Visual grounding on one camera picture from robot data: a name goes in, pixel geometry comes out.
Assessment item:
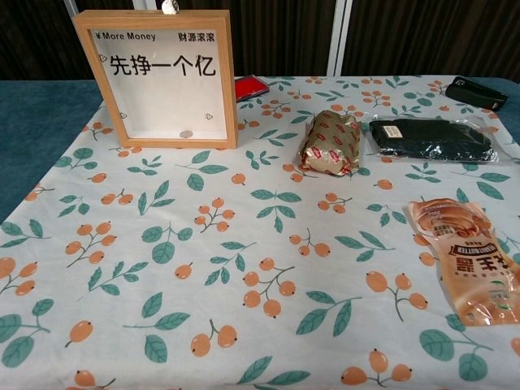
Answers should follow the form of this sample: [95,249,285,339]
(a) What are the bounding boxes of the black stapler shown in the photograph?
[444,75,510,112]

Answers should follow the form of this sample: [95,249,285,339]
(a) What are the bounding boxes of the floral white tablecloth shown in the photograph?
[0,75,520,390]

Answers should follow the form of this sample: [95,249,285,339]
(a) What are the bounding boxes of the gold red snack package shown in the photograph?
[299,109,363,179]

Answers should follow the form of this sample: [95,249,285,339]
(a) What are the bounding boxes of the black gloves in plastic bag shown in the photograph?
[364,115,501,164]

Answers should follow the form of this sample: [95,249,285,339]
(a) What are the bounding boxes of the teal blue table cover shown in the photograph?
[0,75,520,225]

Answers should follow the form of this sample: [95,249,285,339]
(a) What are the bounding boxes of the white partition post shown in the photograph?
[326,0,354,77]

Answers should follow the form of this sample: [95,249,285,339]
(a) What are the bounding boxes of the red ink stamp pad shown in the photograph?
[234,74,271,99]

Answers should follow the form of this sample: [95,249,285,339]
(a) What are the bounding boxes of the orange peanut butter pouch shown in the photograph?
[406,197,520,328]

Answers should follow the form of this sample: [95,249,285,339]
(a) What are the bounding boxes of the wooden frame money box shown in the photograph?
[72,9,239,151]

